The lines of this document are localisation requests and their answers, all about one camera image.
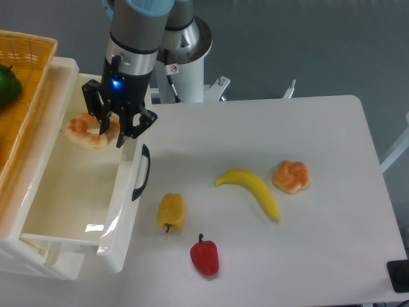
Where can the yellow bell pepper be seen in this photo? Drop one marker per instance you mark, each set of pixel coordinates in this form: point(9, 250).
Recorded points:
point(171, 212)

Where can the white frame leg right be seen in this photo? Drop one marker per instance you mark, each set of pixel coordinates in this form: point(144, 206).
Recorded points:
point(399, 146)

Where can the green bell pepper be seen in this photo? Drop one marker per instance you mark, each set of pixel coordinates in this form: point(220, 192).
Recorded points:
point(10, 86)

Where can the black drawer handle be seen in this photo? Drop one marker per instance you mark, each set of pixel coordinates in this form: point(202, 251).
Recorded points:
point(143, 173)

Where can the yellow banana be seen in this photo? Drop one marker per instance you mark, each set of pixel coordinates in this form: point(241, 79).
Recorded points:
point(255, 185)

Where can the twisted knot donut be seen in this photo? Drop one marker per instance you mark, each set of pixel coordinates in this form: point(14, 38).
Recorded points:
point(291, 176)

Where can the black device at edge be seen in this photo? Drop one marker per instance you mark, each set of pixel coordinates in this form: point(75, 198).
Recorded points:
point(398, 274)

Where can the red bell pepper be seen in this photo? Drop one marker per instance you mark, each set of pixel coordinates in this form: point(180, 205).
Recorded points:
point(205, 257)

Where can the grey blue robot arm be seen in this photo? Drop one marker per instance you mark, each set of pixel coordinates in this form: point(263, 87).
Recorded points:
point(137, 30)

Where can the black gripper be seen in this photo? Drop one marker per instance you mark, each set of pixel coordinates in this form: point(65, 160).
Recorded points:
point(126, 93)

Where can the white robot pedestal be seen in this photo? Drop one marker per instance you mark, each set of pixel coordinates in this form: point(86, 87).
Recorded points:
point(180, 67)

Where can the white upper drawer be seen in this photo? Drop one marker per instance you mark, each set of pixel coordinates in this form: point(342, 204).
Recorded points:
point(84, 201)

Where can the orange woven basket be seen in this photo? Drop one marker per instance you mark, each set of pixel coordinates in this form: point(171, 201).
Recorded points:
point(30, 56)

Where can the white bracket behind table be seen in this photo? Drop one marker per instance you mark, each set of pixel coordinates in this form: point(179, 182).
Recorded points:
point(289, 92)

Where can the ring donut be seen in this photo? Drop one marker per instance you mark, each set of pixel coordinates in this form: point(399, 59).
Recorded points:
point(83, 131)

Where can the white drawer cabinet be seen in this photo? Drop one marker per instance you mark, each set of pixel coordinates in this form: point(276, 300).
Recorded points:
point(20, 255)

